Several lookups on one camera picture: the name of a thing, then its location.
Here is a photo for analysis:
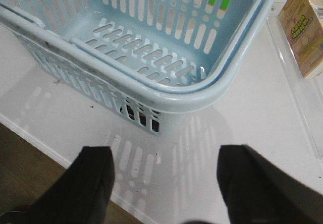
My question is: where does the clear acrylic stand right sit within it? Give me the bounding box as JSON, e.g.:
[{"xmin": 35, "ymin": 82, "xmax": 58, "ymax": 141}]
[{"xmin": 267, "ymin": 0, "xmax": 322, "ymax": 159}]

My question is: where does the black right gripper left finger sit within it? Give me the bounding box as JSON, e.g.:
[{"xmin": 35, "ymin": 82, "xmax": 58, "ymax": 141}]
[{"xmin": 1, "ymin": 146, "xmax": 115, "ymax": 223}]

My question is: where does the beige small carton box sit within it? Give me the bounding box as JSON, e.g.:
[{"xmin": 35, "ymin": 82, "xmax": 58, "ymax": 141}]
[{"xmin": 279, "ymin": 0, "xmax": 322, "ymax": 79}]

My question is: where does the light blue plastic basket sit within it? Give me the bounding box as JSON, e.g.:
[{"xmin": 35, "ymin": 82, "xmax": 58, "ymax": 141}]
[{"xmin": 1, "ymin": 0, "xmax": 273, "ymax": 135}]

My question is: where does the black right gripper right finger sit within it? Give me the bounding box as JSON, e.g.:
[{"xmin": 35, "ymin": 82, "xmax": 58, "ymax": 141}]
[{"xmin": 217, "ymin": 145, "xmax": 322, "ymax": 223}]

